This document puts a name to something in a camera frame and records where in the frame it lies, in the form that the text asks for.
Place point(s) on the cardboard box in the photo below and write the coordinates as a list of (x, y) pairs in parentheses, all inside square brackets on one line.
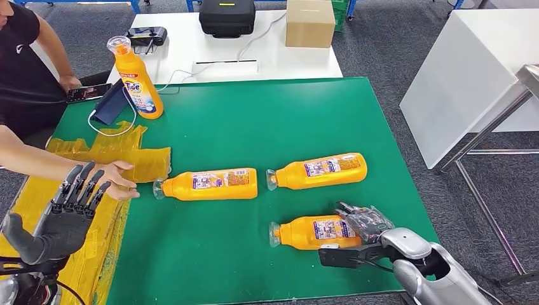
[(310, 25)]

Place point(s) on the black remote controller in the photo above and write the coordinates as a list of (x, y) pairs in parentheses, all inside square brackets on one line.
[(153, 35)]

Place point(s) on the black carrying case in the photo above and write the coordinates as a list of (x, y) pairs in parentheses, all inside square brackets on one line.
[(227, 19)]

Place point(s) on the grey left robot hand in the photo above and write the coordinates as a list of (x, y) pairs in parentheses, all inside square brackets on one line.
[(63, 231)]

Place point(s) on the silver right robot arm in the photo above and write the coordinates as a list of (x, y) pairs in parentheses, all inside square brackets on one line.
[(442, 286)]

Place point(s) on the person's right forearm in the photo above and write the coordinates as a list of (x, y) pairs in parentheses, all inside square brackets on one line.
[(38, 158)]

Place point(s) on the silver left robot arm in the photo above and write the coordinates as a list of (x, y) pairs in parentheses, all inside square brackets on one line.
[(33, 290)]

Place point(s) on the green plastic crate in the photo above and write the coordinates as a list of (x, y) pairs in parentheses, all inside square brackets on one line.
[(340, 17)]

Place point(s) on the orange detergent bottle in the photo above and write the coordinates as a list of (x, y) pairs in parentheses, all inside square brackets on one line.
[(303, 233), (210, 191), (137, 80), (337, 174)]

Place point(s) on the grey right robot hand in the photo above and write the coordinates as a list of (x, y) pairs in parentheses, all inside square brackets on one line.
[(370, 223)]

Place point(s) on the person's left forearm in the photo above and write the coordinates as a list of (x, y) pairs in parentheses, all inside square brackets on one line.
[(57, 54)]

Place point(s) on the white side table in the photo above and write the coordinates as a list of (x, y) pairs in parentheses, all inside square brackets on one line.
[(463, 75)]

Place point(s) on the black smartphone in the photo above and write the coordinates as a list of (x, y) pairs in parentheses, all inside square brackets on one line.
[(88, 92)]

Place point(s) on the person's right hand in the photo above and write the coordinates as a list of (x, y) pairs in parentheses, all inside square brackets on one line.
[(115, 179)]

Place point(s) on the yellow tape sheet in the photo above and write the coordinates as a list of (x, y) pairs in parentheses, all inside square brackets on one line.
[(139, 164)]

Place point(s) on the tablet in blue case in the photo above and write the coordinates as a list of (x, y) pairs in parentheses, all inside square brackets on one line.
[(111, 105)]

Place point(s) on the person's left hand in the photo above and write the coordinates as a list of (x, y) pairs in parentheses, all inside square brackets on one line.
[(70, 83)]

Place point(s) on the green table mat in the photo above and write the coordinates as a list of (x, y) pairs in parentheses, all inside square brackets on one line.
[(252, 122)]

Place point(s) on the metal frame stand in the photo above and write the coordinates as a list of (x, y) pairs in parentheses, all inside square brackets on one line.
[(526, 79)]

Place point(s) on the person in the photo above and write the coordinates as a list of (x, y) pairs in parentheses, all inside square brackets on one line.
[(21, 75)]

